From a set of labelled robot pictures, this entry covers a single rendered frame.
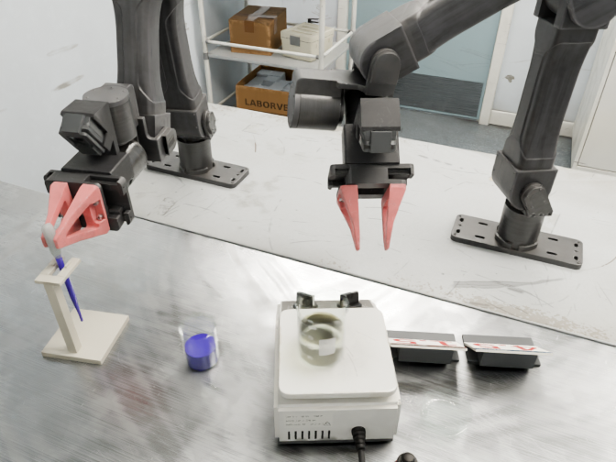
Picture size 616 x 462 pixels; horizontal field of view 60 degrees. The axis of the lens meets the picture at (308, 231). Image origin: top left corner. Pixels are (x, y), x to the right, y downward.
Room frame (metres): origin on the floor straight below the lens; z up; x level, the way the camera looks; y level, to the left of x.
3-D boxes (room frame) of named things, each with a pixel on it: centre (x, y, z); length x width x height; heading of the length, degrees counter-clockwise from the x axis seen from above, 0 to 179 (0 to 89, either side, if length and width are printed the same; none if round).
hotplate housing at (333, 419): (0.42, -0.03, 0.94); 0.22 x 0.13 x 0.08; 2
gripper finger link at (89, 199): (0.52, 0.29, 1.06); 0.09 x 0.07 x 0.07; 171
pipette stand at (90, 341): (0.49, 0.29, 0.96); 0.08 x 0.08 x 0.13; 81
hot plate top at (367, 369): (0.40, -0.03, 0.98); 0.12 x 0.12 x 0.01; 2
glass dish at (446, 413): (0.37, -0.16, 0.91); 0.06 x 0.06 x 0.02
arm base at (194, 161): (0.93, 0.22, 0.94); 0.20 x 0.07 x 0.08; 68
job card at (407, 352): (0.47, -0.15, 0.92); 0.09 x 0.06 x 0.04; 86
